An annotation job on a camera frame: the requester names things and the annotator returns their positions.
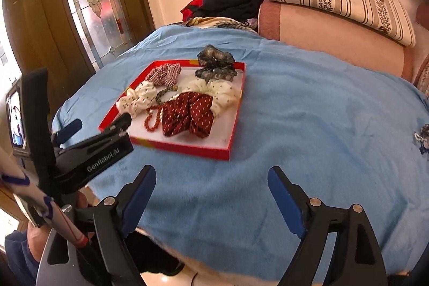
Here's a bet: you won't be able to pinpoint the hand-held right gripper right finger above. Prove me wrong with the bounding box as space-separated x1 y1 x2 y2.
267 166 389 286

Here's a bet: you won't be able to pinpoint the white dotted scrunchie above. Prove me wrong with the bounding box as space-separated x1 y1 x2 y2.
117 80 158 119

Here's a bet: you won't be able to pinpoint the cream dotted sheer scrunchie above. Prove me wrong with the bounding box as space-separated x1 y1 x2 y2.
177 76 242 117

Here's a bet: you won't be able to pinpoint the light blue blanket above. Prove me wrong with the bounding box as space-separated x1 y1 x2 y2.
50 24 429 283

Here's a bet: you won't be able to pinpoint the red-edged shallow box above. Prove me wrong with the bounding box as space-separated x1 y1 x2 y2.
98 60 246 161

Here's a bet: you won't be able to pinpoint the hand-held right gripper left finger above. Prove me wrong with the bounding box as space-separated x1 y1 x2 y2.
47 165 157 286

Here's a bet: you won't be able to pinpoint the person's left forearm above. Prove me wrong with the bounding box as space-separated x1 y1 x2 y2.
5 222 51 286

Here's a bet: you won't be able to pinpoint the wooden door with leaded glass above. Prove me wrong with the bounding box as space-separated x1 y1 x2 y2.
0 0 156 233

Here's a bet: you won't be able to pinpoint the grey sheer scrunchie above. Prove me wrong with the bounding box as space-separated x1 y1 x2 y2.
195 45 239 83

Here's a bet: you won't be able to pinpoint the pink bolster cushion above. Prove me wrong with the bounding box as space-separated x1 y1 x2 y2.
257 0 414 82

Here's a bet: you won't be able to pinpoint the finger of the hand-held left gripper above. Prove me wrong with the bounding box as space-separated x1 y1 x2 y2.
100 113 132 139
50 118 83 146

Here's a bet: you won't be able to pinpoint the red dotted scrunchie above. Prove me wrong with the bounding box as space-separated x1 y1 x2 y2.
161 92 215 139

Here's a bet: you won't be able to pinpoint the braided bead bracelet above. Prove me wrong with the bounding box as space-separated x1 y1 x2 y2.
145 105 165 132

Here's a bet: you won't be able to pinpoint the beige patterned blanket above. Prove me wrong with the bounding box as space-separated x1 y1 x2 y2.
183 16 258 34

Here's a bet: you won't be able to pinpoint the white cord with blue marks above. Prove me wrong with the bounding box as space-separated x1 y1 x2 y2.
0 145 89 248

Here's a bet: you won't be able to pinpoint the black and red clothes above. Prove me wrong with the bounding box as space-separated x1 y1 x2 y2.
180 0 265 26

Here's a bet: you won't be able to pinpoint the pink checked scrunchie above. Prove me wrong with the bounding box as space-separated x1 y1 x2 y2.
145 62 182 86

